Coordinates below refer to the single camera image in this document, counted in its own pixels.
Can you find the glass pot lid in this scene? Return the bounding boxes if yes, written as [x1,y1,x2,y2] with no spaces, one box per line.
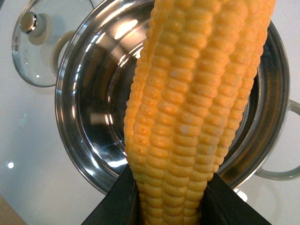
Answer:
[12,0,94,87]

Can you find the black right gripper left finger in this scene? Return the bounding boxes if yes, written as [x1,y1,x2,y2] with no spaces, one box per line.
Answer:
[82,165,140,225]

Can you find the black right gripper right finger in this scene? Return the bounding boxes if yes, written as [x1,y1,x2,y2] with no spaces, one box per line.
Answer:
[200,174,270,225]

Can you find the yellow corn cob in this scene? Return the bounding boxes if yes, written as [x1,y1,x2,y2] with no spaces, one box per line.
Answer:
[124,0,276,225]

